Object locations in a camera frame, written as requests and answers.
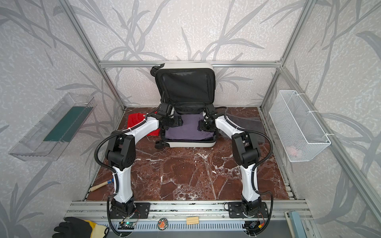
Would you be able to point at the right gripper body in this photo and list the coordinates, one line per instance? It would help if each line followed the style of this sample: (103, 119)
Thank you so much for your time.
(204, 124)

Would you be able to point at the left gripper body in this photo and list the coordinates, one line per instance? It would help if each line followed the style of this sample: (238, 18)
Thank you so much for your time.
(176, 121)

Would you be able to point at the purple trousers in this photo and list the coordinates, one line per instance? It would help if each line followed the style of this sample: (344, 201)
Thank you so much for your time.
(189, 129)

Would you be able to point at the red t-shirt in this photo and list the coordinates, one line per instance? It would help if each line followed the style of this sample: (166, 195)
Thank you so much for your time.
(135, 119)

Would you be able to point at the grey towel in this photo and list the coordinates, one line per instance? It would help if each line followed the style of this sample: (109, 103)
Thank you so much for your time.
(253, 124)

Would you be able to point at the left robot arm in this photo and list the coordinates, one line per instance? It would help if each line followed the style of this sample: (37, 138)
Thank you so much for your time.
(117, 153)

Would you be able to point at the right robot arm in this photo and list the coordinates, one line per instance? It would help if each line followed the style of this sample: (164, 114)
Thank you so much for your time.
(246, 153)

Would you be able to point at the black and white suitcase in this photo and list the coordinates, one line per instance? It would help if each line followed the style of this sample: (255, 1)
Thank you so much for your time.
(188, 87)

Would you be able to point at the pink item in basket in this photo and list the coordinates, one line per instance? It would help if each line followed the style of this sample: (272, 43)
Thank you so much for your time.
(294, 152)

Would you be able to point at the small wooden block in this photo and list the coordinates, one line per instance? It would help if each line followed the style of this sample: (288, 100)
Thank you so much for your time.
(192, 220)

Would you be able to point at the round red green badge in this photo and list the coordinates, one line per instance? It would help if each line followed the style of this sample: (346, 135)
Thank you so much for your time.
(162, 224)

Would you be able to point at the green circuit board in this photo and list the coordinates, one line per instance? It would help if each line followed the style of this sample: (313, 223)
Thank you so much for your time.
(123, 226)

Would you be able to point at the black and yellow glove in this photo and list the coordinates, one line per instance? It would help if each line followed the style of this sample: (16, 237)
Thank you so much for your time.
(77, 228)

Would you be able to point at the white wire mesh basket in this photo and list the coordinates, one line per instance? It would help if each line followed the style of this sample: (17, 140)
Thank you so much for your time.
(297, 126)

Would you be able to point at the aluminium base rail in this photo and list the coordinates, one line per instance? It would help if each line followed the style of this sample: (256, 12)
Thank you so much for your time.
(181, 210)

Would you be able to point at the clear plastic wall tray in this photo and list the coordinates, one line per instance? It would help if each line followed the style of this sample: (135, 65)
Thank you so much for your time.
(47, 140)

